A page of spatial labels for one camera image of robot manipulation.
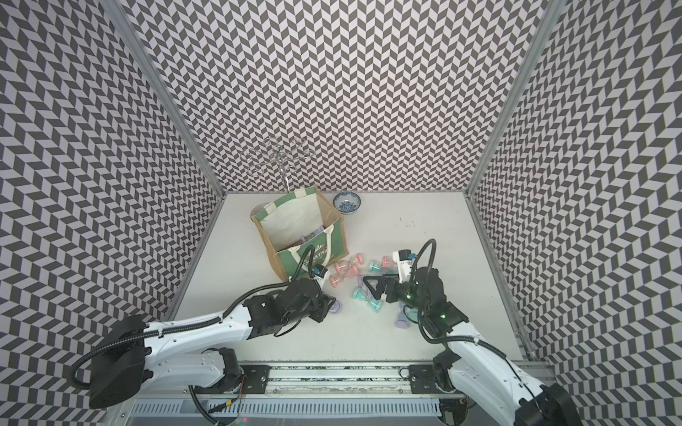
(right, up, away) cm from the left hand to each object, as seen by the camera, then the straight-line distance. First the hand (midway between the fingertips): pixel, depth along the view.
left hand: (329, 300), depth 79 cm
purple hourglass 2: (+22, -7, +2) cm, 23 cm away
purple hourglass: (+2, -3, +2) cm, 4 cm away
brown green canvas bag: (-12, +24, +14) cm, 30 cm away
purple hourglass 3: (-9, +18, +22) cm, 30 cm away
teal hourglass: (+14, -3, +5) cm, 16 cm away
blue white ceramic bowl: (+5, +31, +33) cm, 46 cm away
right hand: (+13, +6, -1) cm, 15 cm away
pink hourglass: (+3, +8, +12) cm, 15 cm away
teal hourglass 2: (+14, +8, +12) cm, 21 cm away
